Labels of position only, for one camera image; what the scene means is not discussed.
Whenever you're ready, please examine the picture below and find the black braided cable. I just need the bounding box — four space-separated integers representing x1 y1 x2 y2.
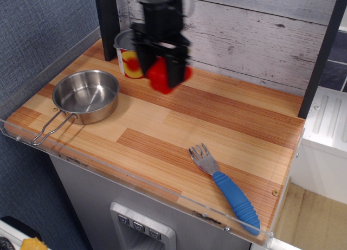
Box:
0 235 17 250

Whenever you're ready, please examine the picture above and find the blue handled fork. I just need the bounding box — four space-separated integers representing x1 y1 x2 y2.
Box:
188 144 260 236

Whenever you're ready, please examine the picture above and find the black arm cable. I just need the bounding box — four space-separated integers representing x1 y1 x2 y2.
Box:
179 0 196 17

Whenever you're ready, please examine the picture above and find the clear acrylic guard rail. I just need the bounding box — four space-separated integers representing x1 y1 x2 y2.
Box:
5 41 304 245

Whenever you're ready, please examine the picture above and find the white toy sink unit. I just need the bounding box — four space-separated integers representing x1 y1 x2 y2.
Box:
290 87 346 203

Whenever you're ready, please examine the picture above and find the black vertical post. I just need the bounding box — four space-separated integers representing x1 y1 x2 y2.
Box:
95 0 120 61
298 0 346 119

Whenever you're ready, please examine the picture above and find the small steel saucepan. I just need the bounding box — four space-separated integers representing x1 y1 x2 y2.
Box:
31 69 120 146

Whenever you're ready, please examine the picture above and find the black vertical post right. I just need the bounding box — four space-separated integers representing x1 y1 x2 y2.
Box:
298 0 346 119

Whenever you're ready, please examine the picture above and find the red bell pepper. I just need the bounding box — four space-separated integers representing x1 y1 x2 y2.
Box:
146 56 192 94

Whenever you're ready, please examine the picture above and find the grey toy fridge cabinet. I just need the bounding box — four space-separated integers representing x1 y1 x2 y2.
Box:
50 156 251 249

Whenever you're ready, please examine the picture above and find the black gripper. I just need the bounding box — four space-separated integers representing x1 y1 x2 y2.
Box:
131 0 190 88

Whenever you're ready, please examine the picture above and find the black vertical post left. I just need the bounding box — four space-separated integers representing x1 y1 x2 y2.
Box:
95 0 120 61

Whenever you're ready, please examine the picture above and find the yellow cloth piece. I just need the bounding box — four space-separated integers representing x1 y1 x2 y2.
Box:
20 238 48 250

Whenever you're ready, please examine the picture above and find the yellow labelled tin can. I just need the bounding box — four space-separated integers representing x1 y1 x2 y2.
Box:
113 29 144 79

